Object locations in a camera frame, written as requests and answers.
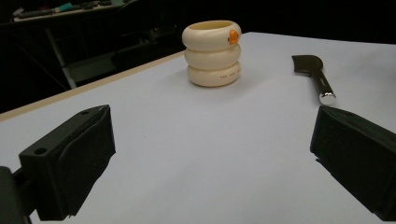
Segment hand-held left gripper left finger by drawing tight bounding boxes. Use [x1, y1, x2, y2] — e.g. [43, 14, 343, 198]
[18, 104, 117, 222]

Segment white table mat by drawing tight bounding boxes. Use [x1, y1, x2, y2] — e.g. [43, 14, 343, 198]
[0, 31, 396, 224]

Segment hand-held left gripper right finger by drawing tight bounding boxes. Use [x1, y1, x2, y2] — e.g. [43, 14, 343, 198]
[309, 105, 396, 222]

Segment white desk leg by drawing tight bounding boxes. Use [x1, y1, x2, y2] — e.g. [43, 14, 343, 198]
[44, 27, 78, 91]

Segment wooden table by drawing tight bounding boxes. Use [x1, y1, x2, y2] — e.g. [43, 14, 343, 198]
[0, 50, 185, 123]

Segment cream ribbed utensil holder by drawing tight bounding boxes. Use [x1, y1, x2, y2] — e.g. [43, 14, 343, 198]
[181, 20, 243, 88]

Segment background desk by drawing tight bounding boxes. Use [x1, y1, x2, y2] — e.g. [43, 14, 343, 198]
[0, 0, 125, 27]

